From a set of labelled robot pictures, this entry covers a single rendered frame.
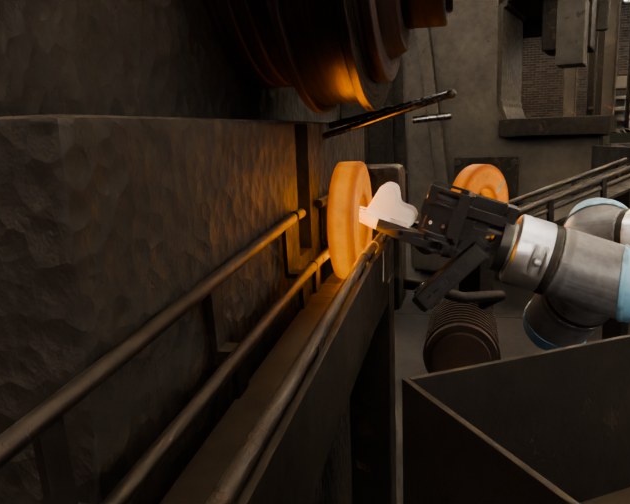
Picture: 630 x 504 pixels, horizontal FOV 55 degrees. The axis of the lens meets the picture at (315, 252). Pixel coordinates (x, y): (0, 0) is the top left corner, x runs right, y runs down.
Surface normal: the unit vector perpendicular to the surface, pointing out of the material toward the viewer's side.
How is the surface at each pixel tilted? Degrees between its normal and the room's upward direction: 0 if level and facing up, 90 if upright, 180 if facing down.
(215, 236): 90
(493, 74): 90
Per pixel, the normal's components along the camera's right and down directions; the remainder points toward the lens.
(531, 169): -0.47, 0.19
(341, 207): -0.25, -0.14
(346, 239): -0.24, 0.34
